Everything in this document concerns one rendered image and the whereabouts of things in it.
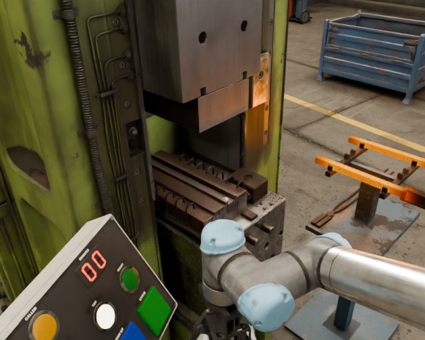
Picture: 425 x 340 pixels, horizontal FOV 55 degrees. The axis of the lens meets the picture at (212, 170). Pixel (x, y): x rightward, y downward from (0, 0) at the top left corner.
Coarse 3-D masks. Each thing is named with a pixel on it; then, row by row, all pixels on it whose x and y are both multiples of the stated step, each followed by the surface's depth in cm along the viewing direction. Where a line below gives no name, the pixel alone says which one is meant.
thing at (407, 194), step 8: (320, 160) 155; (328, 160) 155; (336, 168) 152; (344, 168) 150; (352, 168) 149; (352, 176) 148; (360, 176) 145; (368, 176) 145; (376, 184) 142; (384, 184) 140; (392, 184) 140; (392, 192) 139; (400, 192) 137; (408, 192) 135; (416, 192) 134; (408, 200) 136; (416, 200) 134; (424, 200) 132; (424, 208) 133
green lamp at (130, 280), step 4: (128, 268) 88; (124, 272) 86; (128, 272) 87; (132, 272) 88; (124, 276) 86; (128, 276) 87; (132, 276) 88; (136, 276) 89; (124, 280) 86; (128, 280) 86; (132, 280) 87; (136, 280) 88; (124, 284) 85; (128, 284) 86; (132, 284) 87; (136, 284) 88; (128, 288) 86; (132, 288) 87
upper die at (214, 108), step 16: (240, 80) 110; (144, 96) 116; (160, 96) 110; (208, 96) 103; (224, 96) 107; (240, 96) 113; (160, 112) 113; (176, 112) 108; (192, 112) 104; (208, 112) 105; (224, 112) 110; (240, 112) 115; (192, 128) 106; (208, 128) 107
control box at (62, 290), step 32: (96, 224) 87; (64, 256) 80; (96, 256) 82; (128, 256) 89; (32, 288) 74; (64, 288) 74; (96, 288) 80; (160, 288) 94; (0, 320) 69; (32, 320) 67; (64, 320) 72; (96, 320) 77; (128, 320) 84
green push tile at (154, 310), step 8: (152, 288) 91; (152, 296) 90; (160, 296) 92; (144, 304) 88; (152, 304) 89; (160, 304) 91; (136, 312) 86; (144, 312) 87; (152, 312) 89; (160, 312) 91; (168, 312) 93; (144, 320) 87; (152, 320) 88; (160, 320) 90; (152, 328) 87; (160, 328) 89
